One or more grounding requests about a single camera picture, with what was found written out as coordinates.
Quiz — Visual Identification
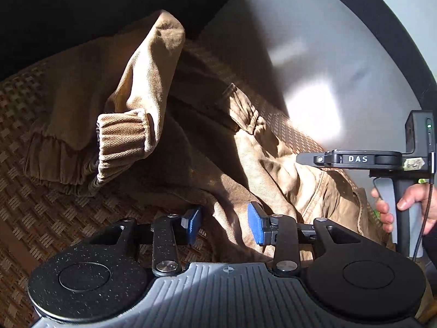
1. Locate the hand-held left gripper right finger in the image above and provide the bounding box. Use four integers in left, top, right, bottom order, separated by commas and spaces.
249, 201, 362, 276

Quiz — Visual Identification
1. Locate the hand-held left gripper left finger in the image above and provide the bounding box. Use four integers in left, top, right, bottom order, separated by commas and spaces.
90, 206, 203, 277

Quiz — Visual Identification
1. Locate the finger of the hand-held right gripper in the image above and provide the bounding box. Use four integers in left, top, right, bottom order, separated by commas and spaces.
296, 150, 342, 169

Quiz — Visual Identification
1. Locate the tan corduroy jacket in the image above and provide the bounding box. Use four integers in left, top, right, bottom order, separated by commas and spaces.
24, 8, 393, 263

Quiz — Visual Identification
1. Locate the person's right hand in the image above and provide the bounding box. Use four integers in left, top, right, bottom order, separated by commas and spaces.
371, 183, 437, 233

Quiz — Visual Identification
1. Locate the grey sofa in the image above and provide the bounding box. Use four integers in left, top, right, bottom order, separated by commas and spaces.
0, 0, 437, 161

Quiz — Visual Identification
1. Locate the brown woven mat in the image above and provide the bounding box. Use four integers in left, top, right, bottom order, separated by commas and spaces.
0, 56, 437, 328

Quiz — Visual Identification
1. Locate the black cable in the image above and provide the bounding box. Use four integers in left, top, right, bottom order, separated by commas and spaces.
412, 150, 437, 261

